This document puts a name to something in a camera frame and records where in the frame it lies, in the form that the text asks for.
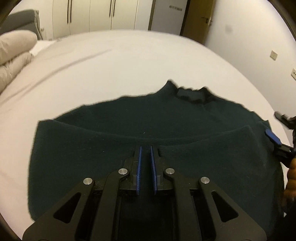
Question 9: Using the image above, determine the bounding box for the beige wall socket lower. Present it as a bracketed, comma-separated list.
[291, 68, 296, 80]

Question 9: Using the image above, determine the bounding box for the beige wall switch upper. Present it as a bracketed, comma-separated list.
[270, 50, 278, 61]

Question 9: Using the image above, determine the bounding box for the brown wooden door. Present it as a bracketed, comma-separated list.
[148, 0, 216, 44]

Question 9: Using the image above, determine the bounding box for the cream wardrobe with black handles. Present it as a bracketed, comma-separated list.
[38, 0, 153, 40]

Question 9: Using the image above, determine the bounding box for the white pillow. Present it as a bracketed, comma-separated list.
[30, 40, 56, 56]

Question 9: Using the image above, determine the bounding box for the person right hand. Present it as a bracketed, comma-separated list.
[282, 158, 296, 214]

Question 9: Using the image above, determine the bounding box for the beige folded duvet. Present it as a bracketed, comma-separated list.
[1, 30, 38, 91]

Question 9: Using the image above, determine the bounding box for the grey upholstered headboard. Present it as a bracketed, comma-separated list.
[1, 9, 43, 40]

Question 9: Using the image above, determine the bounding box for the white bed sheet mattress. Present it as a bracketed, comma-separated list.
[1, 30, 290, 237]

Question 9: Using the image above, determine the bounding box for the dark green knit sweater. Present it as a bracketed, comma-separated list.
[28, 81, 284, 236]

